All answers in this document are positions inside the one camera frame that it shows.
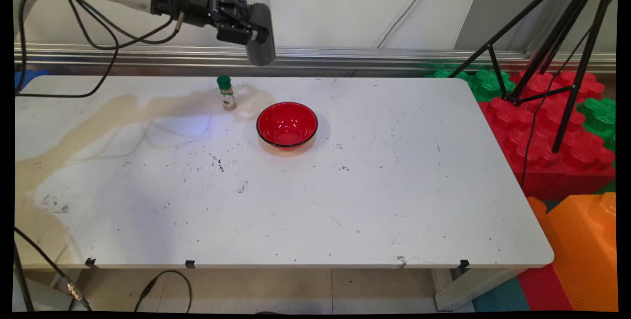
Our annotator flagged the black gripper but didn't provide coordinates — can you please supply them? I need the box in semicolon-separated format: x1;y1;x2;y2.
152;0;272;46

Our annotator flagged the clear jar of black seeds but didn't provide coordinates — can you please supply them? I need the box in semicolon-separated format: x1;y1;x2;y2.
231;0;277;67

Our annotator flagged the green-capped spice bottle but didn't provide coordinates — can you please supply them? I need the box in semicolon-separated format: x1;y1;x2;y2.
216;75;238;111

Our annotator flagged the red bowl with black rim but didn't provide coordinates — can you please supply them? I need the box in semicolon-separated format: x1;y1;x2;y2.
256;102;318;150

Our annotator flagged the blue foam block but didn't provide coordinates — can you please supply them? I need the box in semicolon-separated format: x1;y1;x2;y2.
14;68;50;91

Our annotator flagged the black tripod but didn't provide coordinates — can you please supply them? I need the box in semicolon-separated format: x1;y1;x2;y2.
448;0;620;154

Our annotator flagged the white table leg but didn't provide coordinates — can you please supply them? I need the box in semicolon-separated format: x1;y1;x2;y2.
433;267;526;312
25;269;82;312

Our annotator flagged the small orange foam block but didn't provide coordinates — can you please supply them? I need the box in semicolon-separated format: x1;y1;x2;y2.
526;196;548;224

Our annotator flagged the teal floor mat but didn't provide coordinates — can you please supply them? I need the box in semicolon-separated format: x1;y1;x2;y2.
472;275;531;313

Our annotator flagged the red floor mat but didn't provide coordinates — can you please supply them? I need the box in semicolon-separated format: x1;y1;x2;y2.
517;264;573;313

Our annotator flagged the large orange foam block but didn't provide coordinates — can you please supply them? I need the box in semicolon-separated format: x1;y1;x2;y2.
539;191;619;313

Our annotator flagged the black cable with metal plug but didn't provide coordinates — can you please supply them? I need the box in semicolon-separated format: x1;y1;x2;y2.
64;0;186;51

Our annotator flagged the aluminium wall rail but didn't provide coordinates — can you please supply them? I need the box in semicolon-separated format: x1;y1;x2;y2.
15;43;617;74

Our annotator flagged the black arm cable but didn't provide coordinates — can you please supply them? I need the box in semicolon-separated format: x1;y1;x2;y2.
15;0;120;99

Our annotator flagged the floor cable with black connector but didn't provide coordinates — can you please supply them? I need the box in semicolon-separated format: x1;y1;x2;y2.
134;270;192;313

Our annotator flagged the thin black tripod cable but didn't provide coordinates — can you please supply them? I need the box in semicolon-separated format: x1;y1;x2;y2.
520;0;619;187

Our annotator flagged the floor cable with metal connector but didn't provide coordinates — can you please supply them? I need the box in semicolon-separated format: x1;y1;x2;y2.
14;227;92;311

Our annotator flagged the thick black hanging cable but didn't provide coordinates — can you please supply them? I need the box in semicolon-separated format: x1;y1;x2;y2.
13;245;33;313

